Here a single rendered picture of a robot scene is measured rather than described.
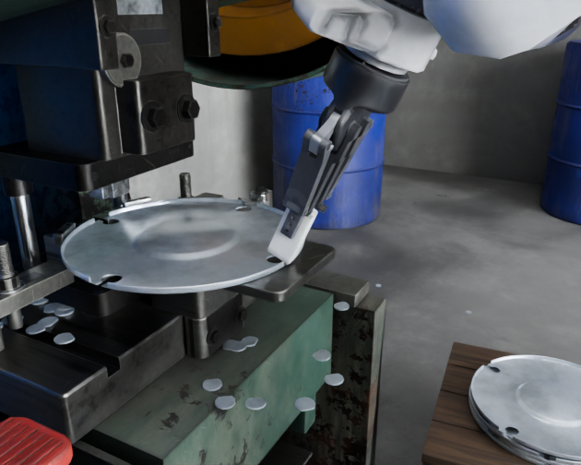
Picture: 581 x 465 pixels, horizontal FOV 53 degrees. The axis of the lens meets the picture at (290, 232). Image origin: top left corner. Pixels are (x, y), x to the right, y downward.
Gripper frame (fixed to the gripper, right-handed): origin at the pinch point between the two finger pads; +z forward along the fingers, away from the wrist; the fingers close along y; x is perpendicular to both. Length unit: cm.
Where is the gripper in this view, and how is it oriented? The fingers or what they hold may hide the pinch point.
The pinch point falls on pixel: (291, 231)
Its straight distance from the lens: 63.0
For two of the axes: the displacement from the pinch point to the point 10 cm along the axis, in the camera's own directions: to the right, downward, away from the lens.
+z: -3.7, 7.8, 5.1
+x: -8.1, -5.4, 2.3
